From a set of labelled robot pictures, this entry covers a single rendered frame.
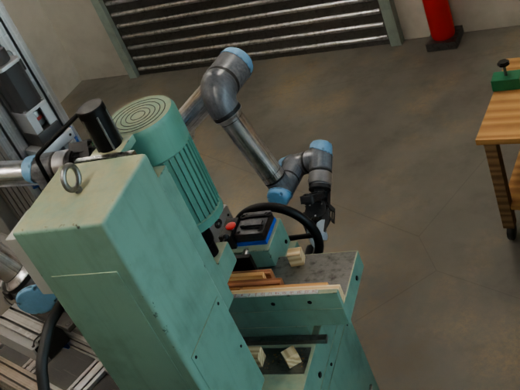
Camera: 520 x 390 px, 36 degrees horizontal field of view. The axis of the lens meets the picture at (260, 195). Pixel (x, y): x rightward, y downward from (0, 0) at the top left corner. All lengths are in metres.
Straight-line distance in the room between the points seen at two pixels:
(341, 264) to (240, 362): 0.40
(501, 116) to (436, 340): 0.88
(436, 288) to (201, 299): 1.65
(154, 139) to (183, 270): 0.29
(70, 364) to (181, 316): 1.76
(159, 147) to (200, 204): 0.19
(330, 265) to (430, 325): 1.08
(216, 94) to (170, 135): 0.65
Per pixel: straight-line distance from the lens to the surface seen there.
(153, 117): 1.79
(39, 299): 2.40
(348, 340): 2.31
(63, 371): 3.42
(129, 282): 1.58
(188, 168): 1.83
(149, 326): 1.65
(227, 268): 2.05
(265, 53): 5.43
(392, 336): 3.15
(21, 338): 2.79
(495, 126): 3.11
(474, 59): 4.67
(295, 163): 2.62
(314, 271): 2.13
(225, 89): 2.42
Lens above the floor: 2.25
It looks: 33 degrees down
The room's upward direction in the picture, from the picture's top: 24 degrees counter-clockwise
